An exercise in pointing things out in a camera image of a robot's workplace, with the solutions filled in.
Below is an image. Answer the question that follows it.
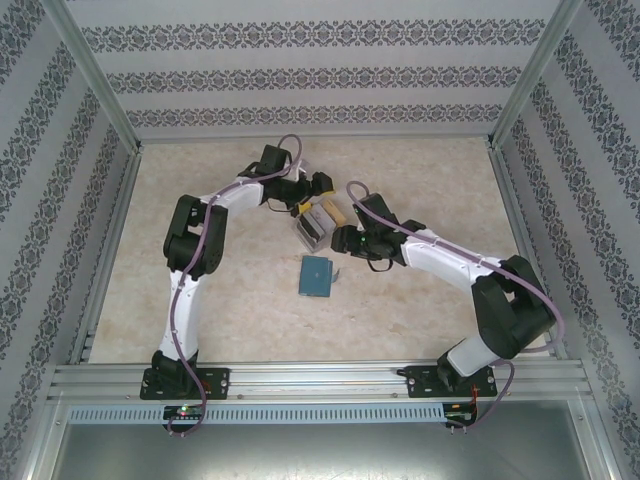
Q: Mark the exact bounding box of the aluminium mounting rail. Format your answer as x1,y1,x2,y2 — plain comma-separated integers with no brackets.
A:
47,363,592,401

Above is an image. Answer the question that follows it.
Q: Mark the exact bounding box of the blue leather card holder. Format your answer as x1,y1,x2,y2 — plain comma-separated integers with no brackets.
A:
298,254,342,300

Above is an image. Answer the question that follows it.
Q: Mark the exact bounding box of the aluminium side rail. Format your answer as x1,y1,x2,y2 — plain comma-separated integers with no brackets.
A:
67,147,144,365
487,147,569,361

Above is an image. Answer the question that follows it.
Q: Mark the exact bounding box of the slotted grey cable duct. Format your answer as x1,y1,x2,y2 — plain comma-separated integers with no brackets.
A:
67,403,446,424

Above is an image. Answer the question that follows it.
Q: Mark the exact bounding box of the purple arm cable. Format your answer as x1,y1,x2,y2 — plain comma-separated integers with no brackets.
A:
167,133,306,439
346,180,569,434

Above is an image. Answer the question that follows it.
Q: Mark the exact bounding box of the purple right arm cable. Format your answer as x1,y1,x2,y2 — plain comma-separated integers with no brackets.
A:
346,180,569,434

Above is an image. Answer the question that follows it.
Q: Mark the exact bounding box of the clear plastic card box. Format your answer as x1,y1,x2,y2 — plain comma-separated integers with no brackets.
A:
291,199,347,254

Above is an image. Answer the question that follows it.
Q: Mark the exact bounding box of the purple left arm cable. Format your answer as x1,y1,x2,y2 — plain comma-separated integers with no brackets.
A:
167,133,306,439

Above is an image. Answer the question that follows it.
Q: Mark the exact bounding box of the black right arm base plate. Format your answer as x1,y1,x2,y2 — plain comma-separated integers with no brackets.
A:
403,364,499,400

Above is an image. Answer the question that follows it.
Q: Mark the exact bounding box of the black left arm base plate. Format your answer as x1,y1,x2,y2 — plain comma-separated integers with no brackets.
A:
139,367,232,401

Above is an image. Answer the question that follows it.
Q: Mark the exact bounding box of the gold card stack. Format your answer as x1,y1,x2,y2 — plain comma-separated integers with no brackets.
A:
322,199,347,226

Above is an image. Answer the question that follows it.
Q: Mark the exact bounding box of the grey sheet metal tray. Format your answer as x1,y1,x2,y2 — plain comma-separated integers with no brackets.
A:
49,422,601,480

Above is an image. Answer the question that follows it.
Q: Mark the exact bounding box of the aluminium frame post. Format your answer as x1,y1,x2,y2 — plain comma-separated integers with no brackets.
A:
487,0,586,151
42,0,146,154

